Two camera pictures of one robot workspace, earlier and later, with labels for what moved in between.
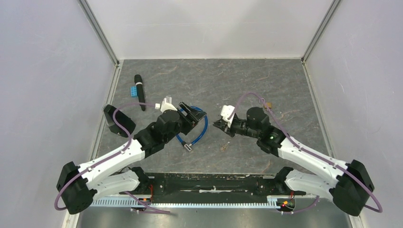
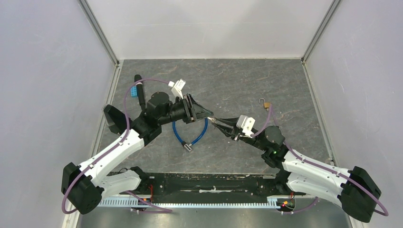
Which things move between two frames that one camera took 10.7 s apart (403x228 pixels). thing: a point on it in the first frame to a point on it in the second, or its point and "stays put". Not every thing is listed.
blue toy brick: x=133 y=91 stays put
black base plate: x=213 y=185 stays put
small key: x=222 y=149 to x=213 y=119
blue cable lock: x=187 y=147 stays put
